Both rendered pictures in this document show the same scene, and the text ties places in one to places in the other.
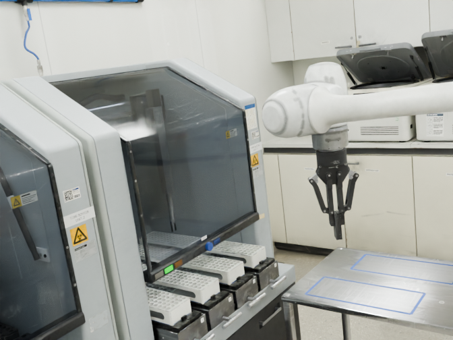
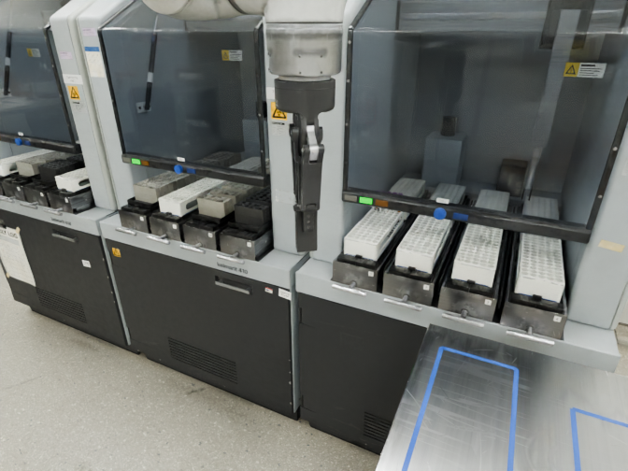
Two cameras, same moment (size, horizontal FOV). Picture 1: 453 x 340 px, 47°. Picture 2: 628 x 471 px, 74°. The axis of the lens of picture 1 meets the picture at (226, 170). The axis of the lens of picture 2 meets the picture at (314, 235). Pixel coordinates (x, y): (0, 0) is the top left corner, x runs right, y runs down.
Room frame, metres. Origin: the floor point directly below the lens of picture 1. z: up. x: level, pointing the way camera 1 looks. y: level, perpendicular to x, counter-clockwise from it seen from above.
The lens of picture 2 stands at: (1.18, -0.80, 1.40)
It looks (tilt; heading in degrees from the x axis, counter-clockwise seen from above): 26 degrees down; 78
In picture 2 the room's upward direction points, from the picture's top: straight up
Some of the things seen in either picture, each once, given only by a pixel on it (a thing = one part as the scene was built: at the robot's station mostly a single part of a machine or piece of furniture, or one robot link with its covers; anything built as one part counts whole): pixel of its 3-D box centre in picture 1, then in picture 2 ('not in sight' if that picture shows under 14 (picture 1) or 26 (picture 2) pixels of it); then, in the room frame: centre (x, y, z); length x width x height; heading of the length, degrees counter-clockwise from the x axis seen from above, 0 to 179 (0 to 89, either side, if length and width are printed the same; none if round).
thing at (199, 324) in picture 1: (123, 311); (387, 230); (1.70, 0.42, 0.78); 0.73 x 0.14 x 0.09; 52
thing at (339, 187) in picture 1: (339, 191); (306, 170); (1.28, -0.28, 1.24); 0.04 x 0.01 x 0.11; 179
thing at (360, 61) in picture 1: (382, 90); not in sight; (3.74, -1.18, 1.22); 0.62 x 0.56 x 0.64; 140
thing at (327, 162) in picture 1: (331, 166); (305, 115); (1.28, -0.27, 1.30); 0.08 x 0.07 x 0.09; 89
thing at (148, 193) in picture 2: not in sight; (147, 193); (0.87, 0.76, 0.85); 0.12 x 0.02 x 0.06; 143
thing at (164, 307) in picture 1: (148, 304); (376, 231); (1.61, 0.32, 0.83); 0.30 x 0.10 x 0.06; 52
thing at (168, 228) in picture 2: not in sight; (221, 197); (1.14, 0.86, 0.78); 0.73 x 0.14 x 0.09; 52
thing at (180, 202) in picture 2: not in sight; (197, 195); (1.06, 0.75, 0.83); 0.30 x 0.10 x 0.06; 52
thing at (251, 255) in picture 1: (228, 253); (538, 263); (1.98, 0.03, 0.83); 0.30 x 0.10 x 0.06; 52
